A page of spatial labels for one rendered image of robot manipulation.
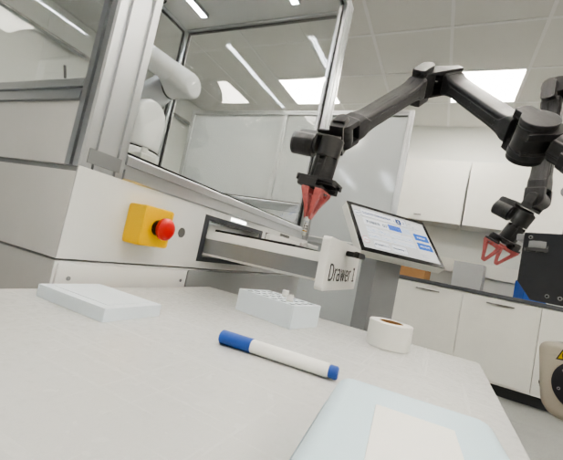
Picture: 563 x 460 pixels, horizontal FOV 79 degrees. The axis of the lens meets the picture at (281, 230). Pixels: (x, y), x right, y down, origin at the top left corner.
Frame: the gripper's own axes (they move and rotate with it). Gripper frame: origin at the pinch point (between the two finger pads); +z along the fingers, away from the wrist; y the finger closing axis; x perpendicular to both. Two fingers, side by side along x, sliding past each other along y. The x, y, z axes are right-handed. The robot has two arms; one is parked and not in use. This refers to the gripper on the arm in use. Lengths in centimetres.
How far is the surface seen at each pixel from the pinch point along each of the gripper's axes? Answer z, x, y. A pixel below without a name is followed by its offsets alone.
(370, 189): -45, -168, 34
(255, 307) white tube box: 19.7, 24.2, -6.8
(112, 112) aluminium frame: -3.9, 41.9, 20.2
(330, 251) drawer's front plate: 6.7, 10.5, -11.8
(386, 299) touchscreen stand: 21, -104, -9
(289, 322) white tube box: 19.4, 25.5, -14.1
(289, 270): 13.2, 10.2, -4.4
